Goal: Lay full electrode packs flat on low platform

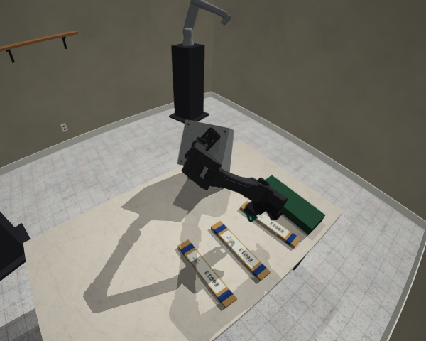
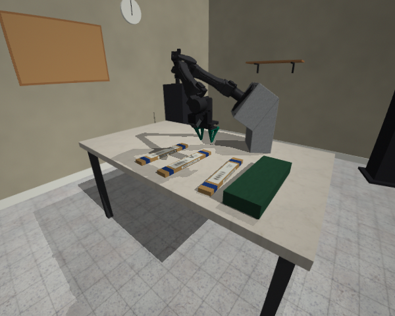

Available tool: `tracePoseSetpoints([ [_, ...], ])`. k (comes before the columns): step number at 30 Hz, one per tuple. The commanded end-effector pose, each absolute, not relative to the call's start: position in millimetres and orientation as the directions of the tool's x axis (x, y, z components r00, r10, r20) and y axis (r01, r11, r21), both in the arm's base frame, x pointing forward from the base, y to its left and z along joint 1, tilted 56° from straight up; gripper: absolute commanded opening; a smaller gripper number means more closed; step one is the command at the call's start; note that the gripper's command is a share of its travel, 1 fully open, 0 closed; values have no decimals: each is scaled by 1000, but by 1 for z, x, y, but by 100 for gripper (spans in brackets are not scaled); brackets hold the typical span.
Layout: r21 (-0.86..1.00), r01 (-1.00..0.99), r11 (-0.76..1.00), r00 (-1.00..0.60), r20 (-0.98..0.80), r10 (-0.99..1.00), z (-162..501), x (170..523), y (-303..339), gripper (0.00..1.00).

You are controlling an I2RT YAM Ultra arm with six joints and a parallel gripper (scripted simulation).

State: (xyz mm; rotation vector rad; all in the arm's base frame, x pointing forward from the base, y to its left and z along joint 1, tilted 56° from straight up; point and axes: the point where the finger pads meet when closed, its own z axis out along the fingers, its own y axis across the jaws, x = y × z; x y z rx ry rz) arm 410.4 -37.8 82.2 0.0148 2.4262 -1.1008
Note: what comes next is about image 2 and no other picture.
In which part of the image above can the white welding electrode pack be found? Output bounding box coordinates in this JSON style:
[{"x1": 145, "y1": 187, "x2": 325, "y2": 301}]
[
  {"x1": 157, "y1": 149, "x2": 211, "y2": 178},
  {"x1": 198, "y1": 157, "x2": 243, "y2": 196}
]

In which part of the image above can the cream welding electrode pack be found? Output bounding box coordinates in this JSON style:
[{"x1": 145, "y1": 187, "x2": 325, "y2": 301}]
[{"x1": 136, "y1": 143, "x2": 188, "y2": 166}]

